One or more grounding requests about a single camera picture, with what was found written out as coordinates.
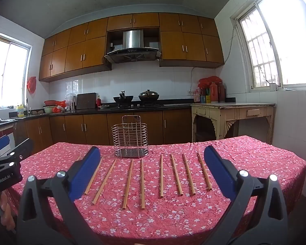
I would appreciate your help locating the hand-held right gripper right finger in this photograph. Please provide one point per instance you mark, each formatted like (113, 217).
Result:
(218, 171)

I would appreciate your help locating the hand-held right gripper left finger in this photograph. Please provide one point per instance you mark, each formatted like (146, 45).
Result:
(85, 173)

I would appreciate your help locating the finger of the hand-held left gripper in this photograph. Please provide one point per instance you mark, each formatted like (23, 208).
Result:
(21, 149)
(0, 144)

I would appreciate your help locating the wooden chopstick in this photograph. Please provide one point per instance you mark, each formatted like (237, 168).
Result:
(127, 183)
(188, 174)
(104, 182)
(176, 174)
(93, 176)
(79, 157)
(142, 183)
(161, 176)
(205, 174)

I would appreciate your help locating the person's left hand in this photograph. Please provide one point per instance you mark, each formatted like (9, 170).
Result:
(7, 211)

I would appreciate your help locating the white and red cabinet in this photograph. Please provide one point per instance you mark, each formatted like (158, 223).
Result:
(1, 132)

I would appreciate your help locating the yellow dish soap bottle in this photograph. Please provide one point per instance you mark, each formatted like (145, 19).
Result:
(20, 111)

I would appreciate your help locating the metal faucet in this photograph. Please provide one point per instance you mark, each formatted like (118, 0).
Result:
(27, 106)

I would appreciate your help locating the brown base cabinets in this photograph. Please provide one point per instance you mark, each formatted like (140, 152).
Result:
(97, 130)

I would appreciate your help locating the pale green basin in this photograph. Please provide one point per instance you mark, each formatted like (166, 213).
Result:
(49, 109)

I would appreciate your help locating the red basin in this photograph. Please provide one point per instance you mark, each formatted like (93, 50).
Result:
(49, 102)

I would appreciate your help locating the black kitchen countertop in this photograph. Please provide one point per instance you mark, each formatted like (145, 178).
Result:
(91, 111)

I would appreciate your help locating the cream wooden side table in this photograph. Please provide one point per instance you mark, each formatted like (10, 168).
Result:
(244, 112)

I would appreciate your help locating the hanging red plastic bag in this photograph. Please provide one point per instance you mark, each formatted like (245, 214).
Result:
(32, 84)

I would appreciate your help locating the white plastic bag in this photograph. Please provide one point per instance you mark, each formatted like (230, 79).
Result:
(71, 98)

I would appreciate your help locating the dark cutting board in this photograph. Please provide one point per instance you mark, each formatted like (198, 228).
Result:
(86, 101)

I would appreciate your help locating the small red bottle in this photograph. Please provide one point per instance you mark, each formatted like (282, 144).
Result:
(99, 102)

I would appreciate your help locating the colourful small boxes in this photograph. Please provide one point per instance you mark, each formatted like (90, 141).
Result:
(205, 97)

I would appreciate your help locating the pink printed canister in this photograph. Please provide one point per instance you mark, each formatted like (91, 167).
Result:
(196, 97)

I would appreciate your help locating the dark red thermos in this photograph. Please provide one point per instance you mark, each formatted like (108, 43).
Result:
(221, 93)

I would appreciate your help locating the red floral tablecloth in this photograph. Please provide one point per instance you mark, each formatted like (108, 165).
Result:
(153, 219)

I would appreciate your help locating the black gas stove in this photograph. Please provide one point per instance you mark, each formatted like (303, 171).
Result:
(137, 106)

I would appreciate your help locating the red bag behind thermoses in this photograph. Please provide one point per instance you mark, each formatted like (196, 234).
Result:
(209, 80)

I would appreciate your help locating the black wok with lid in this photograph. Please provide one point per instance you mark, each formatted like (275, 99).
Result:
(148, 96)

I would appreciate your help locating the white mug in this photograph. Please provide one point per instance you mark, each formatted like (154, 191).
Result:
(272, 87)

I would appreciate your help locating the large barred window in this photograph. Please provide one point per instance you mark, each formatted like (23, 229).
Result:
(255, 43)

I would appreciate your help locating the steel range hood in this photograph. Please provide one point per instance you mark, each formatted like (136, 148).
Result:
(132, 48)

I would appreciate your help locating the brown wall cabinet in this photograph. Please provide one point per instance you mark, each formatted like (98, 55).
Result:
(74, 53)
(191, 43)
(132, 21)

